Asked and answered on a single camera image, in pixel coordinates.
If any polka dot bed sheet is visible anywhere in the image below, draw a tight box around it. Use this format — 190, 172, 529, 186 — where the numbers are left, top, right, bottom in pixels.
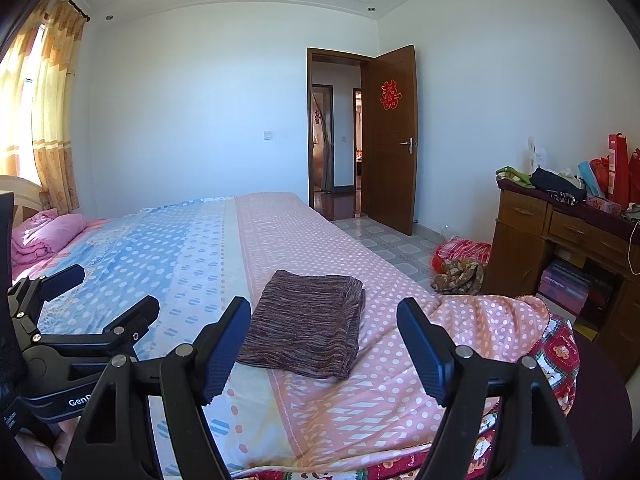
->
10, 191, 553, 473

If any green cloth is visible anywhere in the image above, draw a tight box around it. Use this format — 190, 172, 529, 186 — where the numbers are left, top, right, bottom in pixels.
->
495, 165, 533, 188

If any white charging cable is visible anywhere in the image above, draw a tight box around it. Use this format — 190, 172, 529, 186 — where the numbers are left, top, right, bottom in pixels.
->
625, 217, 640, 277

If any dark box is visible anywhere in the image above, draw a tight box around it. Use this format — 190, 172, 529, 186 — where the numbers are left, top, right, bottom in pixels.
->
585, 265, 617, 312

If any brown wooden door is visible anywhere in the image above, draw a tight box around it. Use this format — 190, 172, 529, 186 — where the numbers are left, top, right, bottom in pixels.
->
359, 45, 417, 237

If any dark curtain rod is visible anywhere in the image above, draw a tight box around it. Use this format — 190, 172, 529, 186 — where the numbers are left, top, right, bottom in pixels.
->
55, 0, 91, 23

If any brown wooden desk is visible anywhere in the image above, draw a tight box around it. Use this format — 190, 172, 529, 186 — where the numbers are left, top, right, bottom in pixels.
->
480, 177, 640, 383

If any brown knit sweater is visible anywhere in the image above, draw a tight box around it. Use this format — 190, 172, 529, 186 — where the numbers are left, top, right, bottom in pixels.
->
236, 269, 366, 380

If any red paper door decoration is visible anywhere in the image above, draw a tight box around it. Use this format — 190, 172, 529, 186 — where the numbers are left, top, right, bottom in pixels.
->
380, 80, 401, 110

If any black cloth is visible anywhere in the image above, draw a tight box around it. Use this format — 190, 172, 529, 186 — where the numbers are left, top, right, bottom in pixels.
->
529, 167, 587, 203

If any person's left hand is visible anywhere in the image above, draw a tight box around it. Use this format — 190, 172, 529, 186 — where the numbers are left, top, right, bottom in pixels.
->
12, 415, 83, 471

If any brown door frame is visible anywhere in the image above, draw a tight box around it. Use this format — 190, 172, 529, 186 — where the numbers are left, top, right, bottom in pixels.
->
306, 47, 373, 216

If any red plastic bag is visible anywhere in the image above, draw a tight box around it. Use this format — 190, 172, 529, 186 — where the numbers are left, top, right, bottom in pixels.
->
590, 157, 611, 196

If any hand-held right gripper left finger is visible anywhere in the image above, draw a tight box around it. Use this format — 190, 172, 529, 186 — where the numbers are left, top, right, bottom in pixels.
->
61, 296, 252, 480

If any red printed blanket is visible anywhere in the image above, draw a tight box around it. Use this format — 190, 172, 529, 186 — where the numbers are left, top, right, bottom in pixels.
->
240, 310, 581, 480

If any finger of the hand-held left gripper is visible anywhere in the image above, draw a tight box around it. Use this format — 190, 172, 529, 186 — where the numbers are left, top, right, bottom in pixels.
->
30, 295, 161, 362
7, 263, 86, 312

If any cream wooden bed headboard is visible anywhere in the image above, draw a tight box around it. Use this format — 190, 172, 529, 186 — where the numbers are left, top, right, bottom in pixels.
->
0, 175, 43, 221

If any pink folded quilt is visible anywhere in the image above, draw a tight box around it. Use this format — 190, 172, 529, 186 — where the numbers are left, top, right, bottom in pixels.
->
11, 212, 87, 266

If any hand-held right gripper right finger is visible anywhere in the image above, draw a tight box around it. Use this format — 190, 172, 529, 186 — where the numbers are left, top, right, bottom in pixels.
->
396, 297, 586, 480

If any wooden hallway door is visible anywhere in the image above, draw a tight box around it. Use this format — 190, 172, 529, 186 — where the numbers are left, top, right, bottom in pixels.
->
312, 85, 335, 193

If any red checked cloth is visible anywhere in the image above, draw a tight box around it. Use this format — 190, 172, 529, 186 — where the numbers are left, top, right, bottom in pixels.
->
432, 239, 493, 273

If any brown patterned cloth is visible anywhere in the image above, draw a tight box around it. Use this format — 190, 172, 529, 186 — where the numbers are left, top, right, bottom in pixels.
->
432, 257, 485, 295

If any purple box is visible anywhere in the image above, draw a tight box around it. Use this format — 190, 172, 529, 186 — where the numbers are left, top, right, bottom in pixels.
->
537, 260, 593, 316

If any tall red gift bag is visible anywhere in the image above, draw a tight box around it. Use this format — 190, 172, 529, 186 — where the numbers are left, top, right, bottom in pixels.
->
607, 132, 630, 206

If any red tissue box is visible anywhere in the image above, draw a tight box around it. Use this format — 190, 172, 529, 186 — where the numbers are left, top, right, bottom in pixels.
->
585, 195, 623, 216

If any blue paper bag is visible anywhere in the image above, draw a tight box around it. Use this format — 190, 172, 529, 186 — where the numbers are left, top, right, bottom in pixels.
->
577, 161, 606, 198

